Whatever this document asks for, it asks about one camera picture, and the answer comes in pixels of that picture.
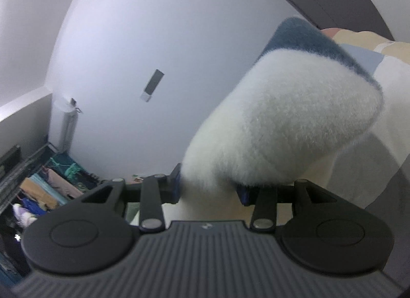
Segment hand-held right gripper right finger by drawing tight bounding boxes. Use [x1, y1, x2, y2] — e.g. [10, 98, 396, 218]
[236, 179, 335, 234]

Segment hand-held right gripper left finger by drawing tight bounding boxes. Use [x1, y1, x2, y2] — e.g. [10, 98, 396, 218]
[80, 163, 182, 234]

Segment cream sweater with blue stripes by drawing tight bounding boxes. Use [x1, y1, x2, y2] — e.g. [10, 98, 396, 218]
[163, 16, 410, 222]

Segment teal clothes hangers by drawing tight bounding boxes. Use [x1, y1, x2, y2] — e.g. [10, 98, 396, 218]
[49, 154, 85, 180]

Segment white cylindrical appliance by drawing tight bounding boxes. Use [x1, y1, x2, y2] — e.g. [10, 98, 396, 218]
[53, 96, 80, 153]

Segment patchwork bed quilt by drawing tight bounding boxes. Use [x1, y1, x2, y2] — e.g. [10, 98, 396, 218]
[320, 27, 410, 75]

